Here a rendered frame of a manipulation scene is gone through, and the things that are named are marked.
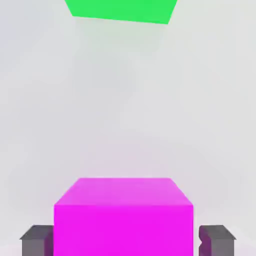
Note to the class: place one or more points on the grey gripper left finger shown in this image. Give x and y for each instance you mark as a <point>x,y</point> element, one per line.
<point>33,241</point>

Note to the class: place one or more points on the small magenta cube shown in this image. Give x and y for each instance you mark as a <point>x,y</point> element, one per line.
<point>123,224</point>

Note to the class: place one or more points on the large green box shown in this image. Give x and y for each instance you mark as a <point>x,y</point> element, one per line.
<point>122,9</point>

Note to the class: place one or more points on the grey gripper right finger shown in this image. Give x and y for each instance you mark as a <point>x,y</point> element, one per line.
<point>220,241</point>

